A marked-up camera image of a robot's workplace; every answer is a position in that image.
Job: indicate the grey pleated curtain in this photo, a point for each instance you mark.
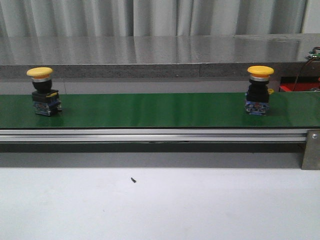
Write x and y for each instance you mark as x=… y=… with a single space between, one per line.
x=98 y=18

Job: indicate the steel conveyor support bracket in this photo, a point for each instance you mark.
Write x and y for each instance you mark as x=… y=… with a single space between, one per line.
x=311 y=158

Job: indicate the red plastic tray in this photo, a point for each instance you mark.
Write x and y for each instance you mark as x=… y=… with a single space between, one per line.
x=304 y=83

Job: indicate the small green circuit board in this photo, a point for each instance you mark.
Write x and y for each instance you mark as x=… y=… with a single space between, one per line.
x=313 y=54

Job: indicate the yellow mushroom push button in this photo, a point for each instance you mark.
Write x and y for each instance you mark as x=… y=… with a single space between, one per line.
x=46 y=101
x=257 y=96

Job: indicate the grey granite counter slab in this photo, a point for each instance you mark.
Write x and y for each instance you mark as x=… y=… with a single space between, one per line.
x=204 y=56

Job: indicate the green conveyor belt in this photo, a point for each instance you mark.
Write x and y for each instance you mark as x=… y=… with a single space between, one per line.
x=163 y=110

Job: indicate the aluminium conveyor side rail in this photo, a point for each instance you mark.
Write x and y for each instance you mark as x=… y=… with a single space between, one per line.
x=155 y=135

